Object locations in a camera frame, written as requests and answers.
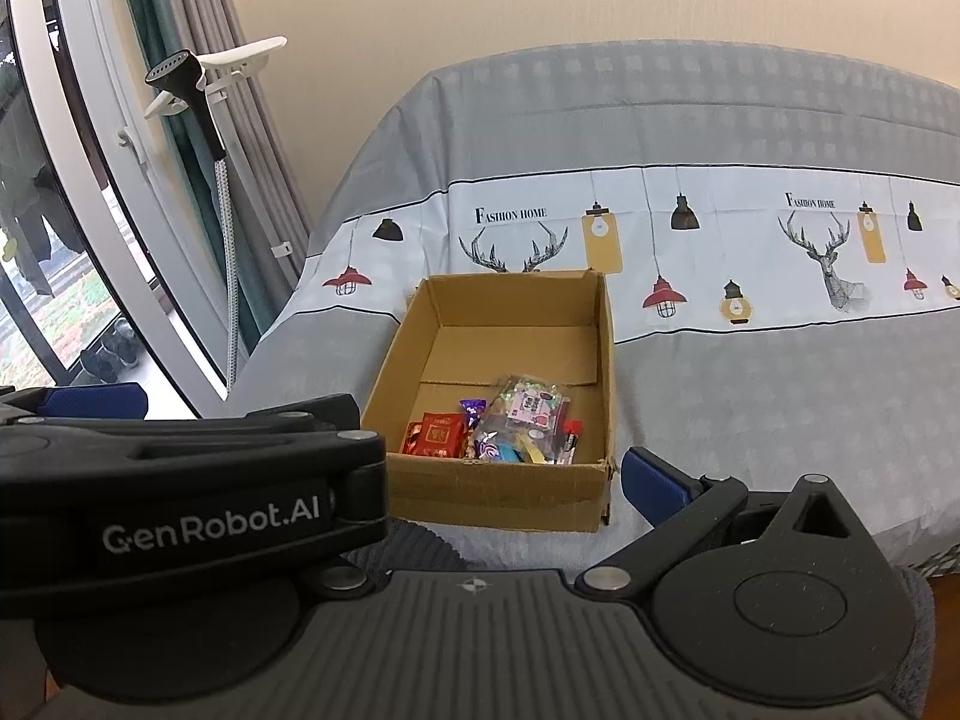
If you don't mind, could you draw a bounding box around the grey curtain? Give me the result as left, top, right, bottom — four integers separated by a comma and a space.
111, 0, 316, 395

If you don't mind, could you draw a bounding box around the purple candy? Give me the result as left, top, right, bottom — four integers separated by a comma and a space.
458, 398, 490, 458

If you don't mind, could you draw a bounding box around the dark shoe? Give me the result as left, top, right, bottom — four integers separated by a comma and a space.
78, 347, 122, 386
100, 317, 141, 370

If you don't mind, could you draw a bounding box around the cardboard box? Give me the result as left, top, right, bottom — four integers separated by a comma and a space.
360, 268, 617, 533

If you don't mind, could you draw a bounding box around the dark grey knit cloth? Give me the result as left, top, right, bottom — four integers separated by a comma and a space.
341, 520, 940, 720

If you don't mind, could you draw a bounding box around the white window frame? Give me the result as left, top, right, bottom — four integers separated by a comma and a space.
0, 0, 230, 421

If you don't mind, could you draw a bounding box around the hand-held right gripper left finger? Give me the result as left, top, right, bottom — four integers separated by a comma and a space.
304, 559, 377, 602

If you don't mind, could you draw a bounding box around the clear plastic snack bag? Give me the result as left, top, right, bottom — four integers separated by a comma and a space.
480, 373, 565, 458

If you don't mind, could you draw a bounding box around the braided steamer hose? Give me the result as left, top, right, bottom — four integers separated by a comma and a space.
213, 156, 247, 391

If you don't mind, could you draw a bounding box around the red snack packet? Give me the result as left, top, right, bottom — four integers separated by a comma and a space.
416, 411, 467, 458

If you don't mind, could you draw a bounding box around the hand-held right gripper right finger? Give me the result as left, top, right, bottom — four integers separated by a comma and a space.
574, 446, 877, 602

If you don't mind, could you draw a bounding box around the black garment steamer head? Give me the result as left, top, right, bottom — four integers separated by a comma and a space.
144, 50, 227, 160

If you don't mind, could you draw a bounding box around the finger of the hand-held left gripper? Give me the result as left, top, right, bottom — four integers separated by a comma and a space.
0, 382, 149, 430

